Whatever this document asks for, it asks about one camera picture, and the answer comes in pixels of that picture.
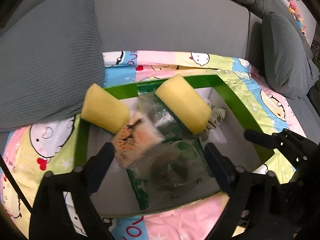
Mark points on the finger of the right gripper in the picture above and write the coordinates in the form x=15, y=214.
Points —
x=262, y=139

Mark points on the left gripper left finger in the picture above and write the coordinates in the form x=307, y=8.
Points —
x=62, y=207

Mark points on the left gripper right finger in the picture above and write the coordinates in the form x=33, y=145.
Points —
x=255, y=209

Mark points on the clear green-printed plastic bag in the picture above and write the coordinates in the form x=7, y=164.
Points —
x=167, y=173

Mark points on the tissue pack with tree print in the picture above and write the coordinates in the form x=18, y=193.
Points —
x=134, y=139

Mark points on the yellow sponge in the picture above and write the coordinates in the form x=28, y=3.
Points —
x=104, y=110
x=185, y=102

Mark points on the cartoon patterned bedsheet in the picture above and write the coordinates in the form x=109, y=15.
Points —
x=252, y=98

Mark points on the green cardboard box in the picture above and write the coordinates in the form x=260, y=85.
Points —
x=116, y=198

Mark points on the grey sofa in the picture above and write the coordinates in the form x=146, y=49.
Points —
x=222, y=27

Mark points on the colourful plush toys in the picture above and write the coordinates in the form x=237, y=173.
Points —
x=293, y=9

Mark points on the grey-blue pillow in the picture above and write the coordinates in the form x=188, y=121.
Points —
x=49, y=59

